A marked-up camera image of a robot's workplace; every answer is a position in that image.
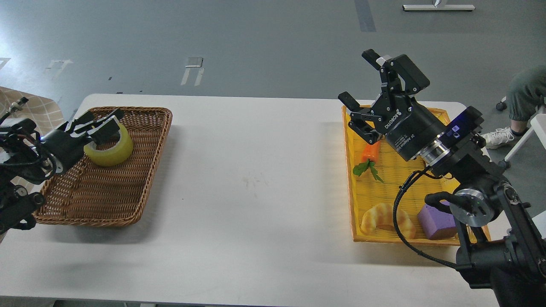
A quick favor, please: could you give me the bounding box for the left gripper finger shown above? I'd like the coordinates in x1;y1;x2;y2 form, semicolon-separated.
86;116;121;145
64;108;125;133

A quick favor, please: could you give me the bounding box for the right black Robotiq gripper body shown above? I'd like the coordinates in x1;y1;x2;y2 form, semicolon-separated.
374;96;445;161

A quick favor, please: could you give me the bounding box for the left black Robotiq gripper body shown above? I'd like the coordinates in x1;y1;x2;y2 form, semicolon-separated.
41;130;92;173

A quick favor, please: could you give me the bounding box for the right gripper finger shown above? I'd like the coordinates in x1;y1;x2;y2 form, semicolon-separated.
339;91;386;145
361;49;430;107

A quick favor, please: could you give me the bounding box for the yellow tape roll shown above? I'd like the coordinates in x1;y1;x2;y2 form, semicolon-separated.
83;122;134;167

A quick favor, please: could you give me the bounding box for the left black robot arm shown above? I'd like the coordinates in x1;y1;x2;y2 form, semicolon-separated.
0;97;124;234

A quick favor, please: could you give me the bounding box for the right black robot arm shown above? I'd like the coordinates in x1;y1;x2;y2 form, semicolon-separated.
338;49;545;307

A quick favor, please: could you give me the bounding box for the orange toy carrot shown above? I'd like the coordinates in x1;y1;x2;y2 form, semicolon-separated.
352;141;384;183

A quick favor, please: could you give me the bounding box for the beige checkered cloth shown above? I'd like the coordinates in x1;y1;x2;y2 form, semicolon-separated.
0;87;66;135

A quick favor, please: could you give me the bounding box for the brown wicker basket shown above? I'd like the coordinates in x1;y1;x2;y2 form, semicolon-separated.
33;107;172;227

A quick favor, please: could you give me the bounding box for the toy croissant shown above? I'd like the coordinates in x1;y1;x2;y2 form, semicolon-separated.
360;203;417;239

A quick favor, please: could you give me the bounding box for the purple foam cube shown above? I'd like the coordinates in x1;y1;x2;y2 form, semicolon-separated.
417;204;457;240

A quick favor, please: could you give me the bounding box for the person in green trousers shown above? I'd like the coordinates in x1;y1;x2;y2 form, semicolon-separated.
482;65;546;150

